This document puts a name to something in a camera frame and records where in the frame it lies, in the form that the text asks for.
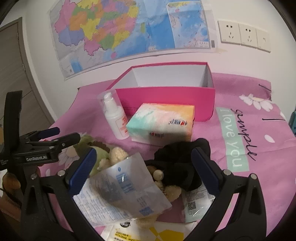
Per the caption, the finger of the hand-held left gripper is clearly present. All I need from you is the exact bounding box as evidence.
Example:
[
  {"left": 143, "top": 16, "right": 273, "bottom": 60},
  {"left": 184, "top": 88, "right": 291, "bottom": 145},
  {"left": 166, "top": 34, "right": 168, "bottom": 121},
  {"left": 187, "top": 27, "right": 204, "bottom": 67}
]
[
  {"left": 30, "top": 133, "right": 81, "bottom": 154},
  {"left": 21, "top": 127, "right": 61, "bottom": 142}
]

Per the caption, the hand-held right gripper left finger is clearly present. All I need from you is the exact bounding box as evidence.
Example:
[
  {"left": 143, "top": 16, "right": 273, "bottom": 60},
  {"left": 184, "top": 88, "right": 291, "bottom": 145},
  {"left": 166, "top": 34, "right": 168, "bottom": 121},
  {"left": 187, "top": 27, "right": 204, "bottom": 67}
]
[{"left": 20, "top": 147, "right": 111, "bottom": 241}]

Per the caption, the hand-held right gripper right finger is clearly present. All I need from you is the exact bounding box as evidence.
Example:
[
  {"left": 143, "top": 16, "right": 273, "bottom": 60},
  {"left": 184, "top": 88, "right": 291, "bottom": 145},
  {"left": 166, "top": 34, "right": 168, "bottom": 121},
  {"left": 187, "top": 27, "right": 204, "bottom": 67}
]
[{"left": 191, "top": 146, "right": 279, "bottom": 241}]

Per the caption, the green plush toy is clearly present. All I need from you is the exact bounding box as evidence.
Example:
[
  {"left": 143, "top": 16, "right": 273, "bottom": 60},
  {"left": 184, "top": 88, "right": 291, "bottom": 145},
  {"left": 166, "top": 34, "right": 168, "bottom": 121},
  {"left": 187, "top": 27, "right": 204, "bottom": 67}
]
[{"left": 66, "top": 135, "right": 130, "bottom": 179}]

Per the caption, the black and beige plush toy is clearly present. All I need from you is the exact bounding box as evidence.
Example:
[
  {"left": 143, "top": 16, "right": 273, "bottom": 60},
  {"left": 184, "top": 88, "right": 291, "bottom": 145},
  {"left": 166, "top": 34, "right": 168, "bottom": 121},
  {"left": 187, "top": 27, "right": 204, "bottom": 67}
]
[{"left": 144, "top": 138, "right": 212, "bottom": 203}]

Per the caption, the clear plastic packet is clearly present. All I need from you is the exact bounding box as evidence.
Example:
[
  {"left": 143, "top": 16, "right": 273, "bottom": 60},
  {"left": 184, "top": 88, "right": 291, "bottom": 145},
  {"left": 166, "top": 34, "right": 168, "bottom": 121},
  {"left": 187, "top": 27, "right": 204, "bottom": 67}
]
[
  {"left": 181, "top": 183, "right": 216, "bottom": 223},
  {"left": 73, "top": 155, "right": 173, "bottom": 226}
]

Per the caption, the white yellow wet wipes packet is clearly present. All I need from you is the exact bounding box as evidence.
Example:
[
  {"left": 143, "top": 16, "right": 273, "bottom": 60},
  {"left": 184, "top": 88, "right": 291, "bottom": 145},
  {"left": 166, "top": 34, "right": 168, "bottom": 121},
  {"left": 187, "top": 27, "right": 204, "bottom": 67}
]
[{"left": 100, "top": 220, "right": 198, "bottom": 241}]

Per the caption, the pink cardboard box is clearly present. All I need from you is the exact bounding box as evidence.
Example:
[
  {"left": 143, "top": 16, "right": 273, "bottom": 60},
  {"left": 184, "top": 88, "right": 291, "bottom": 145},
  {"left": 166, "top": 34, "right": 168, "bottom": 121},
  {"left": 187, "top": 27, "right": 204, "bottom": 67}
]
[{"left": 105, "top": 61, "right": 216, "bottom": 122}]

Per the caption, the person's left hand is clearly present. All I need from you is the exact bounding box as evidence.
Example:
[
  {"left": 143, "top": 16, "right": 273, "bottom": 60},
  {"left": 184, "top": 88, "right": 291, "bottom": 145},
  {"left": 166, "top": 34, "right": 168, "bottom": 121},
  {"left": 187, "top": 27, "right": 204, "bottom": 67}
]
[{"left": 2, "top": 173, "right": 21, "bottom": 194}]

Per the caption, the white spray bottle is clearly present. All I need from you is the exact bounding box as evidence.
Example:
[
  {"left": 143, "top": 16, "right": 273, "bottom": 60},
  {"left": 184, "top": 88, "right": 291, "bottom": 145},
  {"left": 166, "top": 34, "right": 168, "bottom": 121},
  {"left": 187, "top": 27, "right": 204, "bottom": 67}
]
[{"left": 97, "top": 91, "right": 130, "bottom": 140}]

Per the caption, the pastel tissue box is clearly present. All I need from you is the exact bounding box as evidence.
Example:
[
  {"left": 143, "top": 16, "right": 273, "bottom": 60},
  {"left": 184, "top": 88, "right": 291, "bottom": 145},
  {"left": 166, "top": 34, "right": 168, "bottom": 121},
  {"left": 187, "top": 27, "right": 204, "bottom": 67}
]
[{"left": 126, "top": 103, "right": 195, "bottom": 147}]

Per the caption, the pink printed blanket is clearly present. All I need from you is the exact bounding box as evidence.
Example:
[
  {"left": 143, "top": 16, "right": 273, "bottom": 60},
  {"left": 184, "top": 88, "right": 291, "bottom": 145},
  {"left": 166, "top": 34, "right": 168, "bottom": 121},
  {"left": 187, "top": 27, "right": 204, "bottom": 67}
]
[{"left": 37, "top": 61, "right": 296, "bottom": 241}]

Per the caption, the grey wooden door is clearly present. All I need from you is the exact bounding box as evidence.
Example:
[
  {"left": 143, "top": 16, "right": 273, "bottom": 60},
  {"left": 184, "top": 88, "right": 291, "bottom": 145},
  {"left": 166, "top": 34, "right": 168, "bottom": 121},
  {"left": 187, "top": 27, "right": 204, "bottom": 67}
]
[{"left": 0, "top": 17, "right": 58, "bottom": 130}]

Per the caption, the blue plastic basket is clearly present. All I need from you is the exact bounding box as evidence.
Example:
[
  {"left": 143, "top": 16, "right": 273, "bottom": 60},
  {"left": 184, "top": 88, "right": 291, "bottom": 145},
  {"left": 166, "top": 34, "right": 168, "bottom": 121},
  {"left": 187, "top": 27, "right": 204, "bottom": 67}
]
[{"left": 288, "top": 111, "right": 296, "bottom": 136}]

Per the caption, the colourful wall map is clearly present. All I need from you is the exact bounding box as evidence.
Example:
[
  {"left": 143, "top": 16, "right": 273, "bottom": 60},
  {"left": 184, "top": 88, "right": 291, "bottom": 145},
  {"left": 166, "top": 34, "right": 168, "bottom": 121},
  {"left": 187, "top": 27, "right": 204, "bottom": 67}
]
[{"left": 49, "top": 0, "right": 218, "bottom": 81}]

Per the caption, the white wall outlet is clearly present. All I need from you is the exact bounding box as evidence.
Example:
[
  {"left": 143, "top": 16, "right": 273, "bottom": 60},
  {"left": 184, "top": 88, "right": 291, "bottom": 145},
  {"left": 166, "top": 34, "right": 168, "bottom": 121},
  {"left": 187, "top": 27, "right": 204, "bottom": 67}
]
[
  {"left": 218, "top": 20, "right": 242, "bottom": 44},
  {"left": 239, "top": 23, "right": 258, "bottom": 48},
  {"left": 256, "top": 29, "right": 271, "bottom": 52}
]

